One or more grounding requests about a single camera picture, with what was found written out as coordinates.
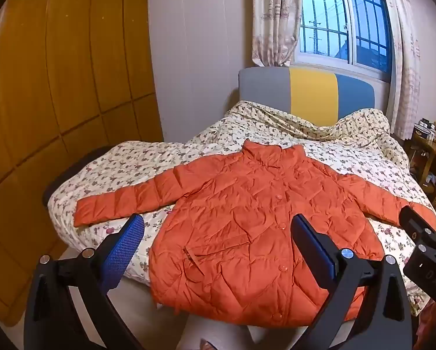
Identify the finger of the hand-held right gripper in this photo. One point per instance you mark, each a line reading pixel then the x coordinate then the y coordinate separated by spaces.
pixel 414 224

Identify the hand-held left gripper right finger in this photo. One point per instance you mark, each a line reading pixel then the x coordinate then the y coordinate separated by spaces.
pixel 314 248

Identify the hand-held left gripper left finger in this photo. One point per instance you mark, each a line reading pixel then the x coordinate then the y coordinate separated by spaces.
pixel 125 248

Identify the orange puffer jacket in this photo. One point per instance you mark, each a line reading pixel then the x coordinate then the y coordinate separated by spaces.
pixel 240 218

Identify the wooden nightstand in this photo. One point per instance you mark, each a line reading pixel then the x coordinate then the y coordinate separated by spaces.
pixel 431 160

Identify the floral quilt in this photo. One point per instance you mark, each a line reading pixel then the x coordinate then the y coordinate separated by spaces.
pixel 145 156

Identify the grey yellow blue headboard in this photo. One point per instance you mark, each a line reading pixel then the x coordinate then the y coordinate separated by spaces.
pixel 312 91

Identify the wooden wardrobe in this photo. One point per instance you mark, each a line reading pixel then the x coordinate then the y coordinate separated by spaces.
pixel 57 98

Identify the floral curtain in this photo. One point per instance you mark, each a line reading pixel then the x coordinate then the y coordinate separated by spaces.
pixel 274 14
pixel 403 54

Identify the barred window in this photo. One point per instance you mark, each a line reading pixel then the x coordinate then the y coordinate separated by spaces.
pixel 334 18

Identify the dark bed frame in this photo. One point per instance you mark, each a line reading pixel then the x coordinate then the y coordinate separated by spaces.
pixel 76 167

